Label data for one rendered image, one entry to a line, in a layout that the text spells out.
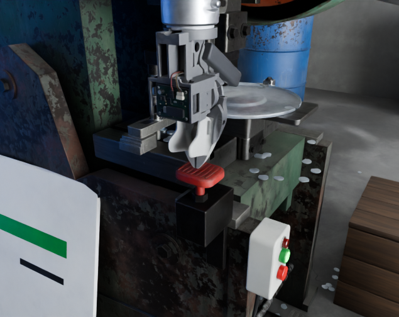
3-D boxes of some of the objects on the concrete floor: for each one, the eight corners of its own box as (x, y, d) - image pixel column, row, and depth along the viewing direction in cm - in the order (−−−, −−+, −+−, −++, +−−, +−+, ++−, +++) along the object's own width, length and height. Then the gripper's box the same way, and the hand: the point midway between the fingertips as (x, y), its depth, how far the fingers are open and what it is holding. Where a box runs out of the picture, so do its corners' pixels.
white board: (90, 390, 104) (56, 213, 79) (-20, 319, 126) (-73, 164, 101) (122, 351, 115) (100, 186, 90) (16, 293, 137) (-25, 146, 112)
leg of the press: (317, 293, 137) (362, 38, 99) (306, 314, 128) (352, 43, 90) (131, 216, 183) (114, 22, 145) (114, 228, 174) (91, 24, 136)
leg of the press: (253, 422, 97) (289, 75, 59) (232, 465, 88) (257, 91, 50) (36, 282, 142) (-24, 36, 104) (7, 300, 134) (-69, 40, 96)
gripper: (139, 27, 47) (148, 175, 56) (198, 33, 43) (198, 192, 52) (178, 22, 54) (181, 156, 63) (233, 26, 49) (228, 169, 58)
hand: (199, 158), depth 59 cm, fingers closed
